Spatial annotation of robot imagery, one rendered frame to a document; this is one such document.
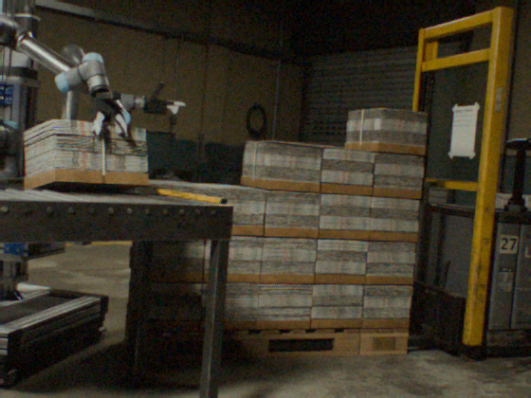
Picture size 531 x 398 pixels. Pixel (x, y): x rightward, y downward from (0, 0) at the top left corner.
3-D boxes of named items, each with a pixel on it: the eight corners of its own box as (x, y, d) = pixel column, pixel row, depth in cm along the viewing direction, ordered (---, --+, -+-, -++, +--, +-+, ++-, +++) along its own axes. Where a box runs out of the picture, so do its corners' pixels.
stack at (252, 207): (122, 339, 345) (134, 177, 340) (328, 335, 385) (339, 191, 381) (135, 362, 308) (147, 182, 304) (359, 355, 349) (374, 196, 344)
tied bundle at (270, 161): (240, 185, 359) (243, 142, 358) (290, 189, 370) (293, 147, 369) (265, 189, 324) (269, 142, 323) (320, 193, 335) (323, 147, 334)
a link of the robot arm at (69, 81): (71, 97, 264) (95, 86, 263) (58, 93, 253) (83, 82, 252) (64, 78, 265) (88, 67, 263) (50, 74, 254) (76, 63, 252)
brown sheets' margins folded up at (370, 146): (329, 311, 384) (343, 142, 379) (375, 311, 394) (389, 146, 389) (361, 328, 348) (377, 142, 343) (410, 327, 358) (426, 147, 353)
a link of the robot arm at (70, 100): (53, 154, 329) (60, 43, 326) (56, 153, 344) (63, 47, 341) (78, 156, 332) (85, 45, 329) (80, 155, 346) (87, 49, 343)
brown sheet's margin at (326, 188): (292, 188, 370) (293, 179, 370) (339, 190, 380) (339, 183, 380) (320, 191, 335) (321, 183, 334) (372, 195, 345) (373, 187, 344)
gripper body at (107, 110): (109, 126, 253) (103, 99, 257) (119, 114, 247) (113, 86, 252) (91, 124, 248) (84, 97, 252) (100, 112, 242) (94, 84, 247)
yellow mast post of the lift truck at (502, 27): (457, 340, 358) (488, 9, 349) (471, 340, 361) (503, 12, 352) (467, 345, 350) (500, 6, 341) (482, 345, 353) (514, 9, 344)
